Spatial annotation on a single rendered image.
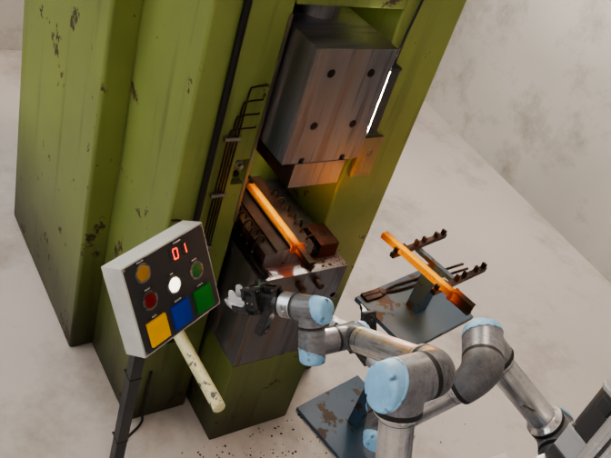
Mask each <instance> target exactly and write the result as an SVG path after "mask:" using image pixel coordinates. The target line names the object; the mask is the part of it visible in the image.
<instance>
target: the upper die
mask: <svg viewBox="0 0 611 458"><path fill-rule="evenodd" d="M256 150H257V152H258V153H259V154H261V156H262V157H263V158H264V159H265V161H266V162H267V163H268V165H269V166H270V167H271V168H272V170H273V171H274V172H275V174H276V175H277V176H278V177H279V179H280V180H281V181H282V182H283V183H284V185H285V186H286V187H287V188H292V187H300V186H308V185H316V184H331V183H336V182H337V180H338V177H339V175H340V173H341V170H342V167H343V165H344V162H345V159H342V158H341V157H339V159H338V160H331V161H322V162H312V163H301V161H300V160H299V162H298V164H285V165H281V164H280V163H279V162H278V160H277V159H276V158H275V156H274V155H273V154H272V153H271V152H270V150H269V149H268V148H267V147H266V146H265V144H264V143H263V142H262V140H261V139H260V138H259V140H258V144H257V147H256Z"/></svg>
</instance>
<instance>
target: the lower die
mask: <svg viewBox="0 0 611 458"><path fill-rule="evenodd" d="M249 178H250V179H251V180H252V181H253V183H254V184H256V186H257V187H258V188H259V190H260V191H261V192H262V194H263V195H264V196H265V198H266V199H267V200H268V202H269V203H270V204H271V205H272V206H273V207H274V209H275V210H276V211H277V213H278V214H279V215H280V217H281V218H282V219H283V221H284V222H285V223H286V225H287V226H288V227H289V229H290V230H291V231H292V233H293V234H294V235H295V237H296V238H297V239H298V241H299V242H300V243H305V249H306V250H307V251H308V252H309V253H310V254H311V252H312V249H313V246H314V244H313V243H312V242H311V240H310V239H309V238H308V239H307V240H306V237H307V235H306V234H305V232H304V231H303V230H302V232H301V233H300V232H299V231H300V229H301V227H300V226H299V225H298V223H295V224H294V221H295V219H294V218H293V217H292V215H290V216H289V217H288V216H287V215H288V214H289V212H288V211H287V210H286V209H285V208H284V209H282V206H283V205H282V203H281V202H280V201H279V200H278V202H276V199H277V197H276V196H275V194H274V193H273V194H271V192H272V190H271V189H270V188H269V186H268V185H267V184H266V183H265V181H264V180H263V178H262V177H261V176H251V175H249V176H248V179H249ZM241 205H242V210H241V211H239V212H238V214H239V213H241V212H243V211H246V212H247V213H248V216H247V218H246V219H245V214H241V215H240V217H239V221H238V225H237V229H238V231H239V232H240V233H241V231H242V228H243V224H244V222H245V220H247V219H252V220H253V221H254V223H253V226H250V225H251V221H249V222H247V223H246V224H245V229H244V232H243V237H244V238H245V240H247V236H248V234H249V231H250V229H252V228H253V227H258V228H259V233H258V234H256V231H257V229H255V230H253V231H252V233H251V235H250V238H249V241H248V242H249V243H248V244H249V246H250V247H251V249H253V246H254V242H255V239H256V238H257V236H259V235H264V236H265V242H264V243H262V241H263V237H260V238H259V239H258V240H257V242H256V245H255V255H256V256H257V258H258V259H259V261H260V262H261V263H262V265H263V266H264V268H269V267H275V266H279V265H284V264H293V263H298V262H301V261H300V260H299V258H298V257H297V256H296V254H292V253H291V252H290V251H291V248H292V245H291V244H290V242H289V241H288V240H287V238H286V237H285V235H284V234H283V233H282V231H281V230H280V229H279V227H278V226H277V225H276V223H275V222H274V220H273V219H272V218H271V216H270V215H269V214H268V212H267V211H266V210H265V208H264V207H263V206H262V205H261V204H260V202H259V201H258V200H257V198H256V197H255V195H254V194H253V193H252V191H251V190H250V189H249V187H248V186H247V185H246V186H245V191H244V195H243V198H242V202H241ZM237 216H238V215H237ZM282 262H284V263H283V264H281V263H282Z"/></svg>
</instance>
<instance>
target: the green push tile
mask: <svg viewBox="0 0 611 458"><path fill-rule="evenodd" d="M193 296H194V300H195V307H196V310H197V314H201V313H202V312H203V311H205V310H206V309H207V308H209V307H210V306H212V305H213V304H214V303H215V300H214V296H213V292H212V288H211V284H210V283H209V282H207V283H206V284H204V285H202V286H201V287H199V288H198V289H196V290H195V291H194V292H193Z"/></svg>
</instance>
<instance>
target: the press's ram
mask: <svg viewBox="0 0 611 458"><path fill-rule="evenodd" d="M292 14H294V16H293V20H292V23H291V26H290V29H289V33H288V36H287V39H286V43H285V49H284V52H283V55H282V59H281V62H280V66H279V68H278V72H277V75H276V79H275V84H274V88H273V91H272V94H271V97H270V101H269V105H268V107H267V111H266V114H265V121H264V123H263V127H262V130H261V134H260V136H259V138H260V139H261V140H262V142H263V143H264V144H265V146H266V147H267V148H268V149H269V150H270V152H271V153H272V154H273V155H274V156H275V158H276V159H277V160H278V162H279V163H280V164H281V165H285V164H298V162H299V160H300V161H301V163H312V162H322V161H331V160H338V159H339V157H341V158H342V159H350V158H357V157H358V154H359V152H360V149H361V146H362V144H363V142H364V140H365V137H366V133H367V130H368V127H369V125H370V123H371V121H372V118H373V115H374V113H375V110H376V107H377V104H378V102H379V99H380V96H381V94H382V92H383V89H384V87H385V84H386V80H387V77H388V76H389V73H390V70H391V68H392V65H393V63H394V61H395V58H396V54H397V51H398V49H397V48H396V47H395V46H394V45H393V44H391V43H390V42H389V41H388V40H387V39H385V38H384V37H383V36H382V35H381V34H379V33H378V32H377V31H376V30H375V29H374V28H373V27H372V26H371V25H370V24H368V23H367V22H366V21H365V20H364V19H363V18H361V17H360V16H359V15H358V14H356V13H355V12H354V11H353V10H352V9H351V8H349V7H348V6H341V7H340V10H339V13H338V16H337V18H334V19H321V18H316V17H312V16H310V15H306V14H304V13H302V12H300V11H299V10H297V9H296V8H295V7H294V10H293V13H292Z"/></svg>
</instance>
